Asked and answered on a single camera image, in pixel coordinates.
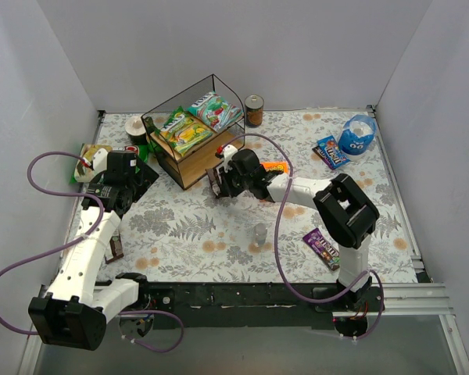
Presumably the brown chocolate bar wrapper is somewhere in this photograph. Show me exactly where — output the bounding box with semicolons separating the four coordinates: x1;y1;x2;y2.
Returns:
206;168;223;198

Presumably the teal Fox's candy bag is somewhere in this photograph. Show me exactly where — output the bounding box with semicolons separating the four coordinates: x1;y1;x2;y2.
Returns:
188;91;242;132

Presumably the brown purple chocolate bar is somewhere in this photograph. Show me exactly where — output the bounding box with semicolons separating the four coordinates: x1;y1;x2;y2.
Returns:
104;231;124;264

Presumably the green Fox's candy bag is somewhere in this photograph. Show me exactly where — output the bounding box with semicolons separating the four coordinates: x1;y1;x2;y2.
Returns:
157;106;214;156

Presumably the purple M&M's candy bag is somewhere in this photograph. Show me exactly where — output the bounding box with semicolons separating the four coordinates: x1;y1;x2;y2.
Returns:
303;228;340;271

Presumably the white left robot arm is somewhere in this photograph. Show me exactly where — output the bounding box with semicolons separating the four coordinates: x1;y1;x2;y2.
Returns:
28;149;158;351

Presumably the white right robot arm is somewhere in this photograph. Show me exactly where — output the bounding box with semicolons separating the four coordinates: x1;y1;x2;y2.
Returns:
207;145;380;294

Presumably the blue M&M's candy bag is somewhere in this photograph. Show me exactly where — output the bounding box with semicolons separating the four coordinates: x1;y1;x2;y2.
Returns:
313;135;350;170

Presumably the orange Scrub Daddy box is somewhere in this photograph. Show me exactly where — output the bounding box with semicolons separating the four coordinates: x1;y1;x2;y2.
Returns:
261;161;289;173

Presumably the green cassava chips bag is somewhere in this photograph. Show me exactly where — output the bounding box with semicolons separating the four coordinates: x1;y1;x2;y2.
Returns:
70;144;149;184

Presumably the dark cup with white lid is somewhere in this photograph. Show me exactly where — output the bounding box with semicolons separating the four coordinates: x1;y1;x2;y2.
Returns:
124;116;148;145

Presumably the green glass bottle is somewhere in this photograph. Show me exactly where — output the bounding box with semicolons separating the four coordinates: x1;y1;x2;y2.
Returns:
142;116;162;154

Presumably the food tin can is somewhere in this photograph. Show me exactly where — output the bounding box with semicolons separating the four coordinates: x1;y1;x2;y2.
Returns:
245;95;264;127

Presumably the blue M&M's character bag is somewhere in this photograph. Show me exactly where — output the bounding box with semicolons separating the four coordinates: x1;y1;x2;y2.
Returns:
338;115;377;161

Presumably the wire and wood shelf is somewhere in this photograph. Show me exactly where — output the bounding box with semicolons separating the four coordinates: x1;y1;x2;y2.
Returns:
141;73;246;191

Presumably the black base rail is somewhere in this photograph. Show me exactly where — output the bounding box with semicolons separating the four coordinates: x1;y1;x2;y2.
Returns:
131;282;381;330

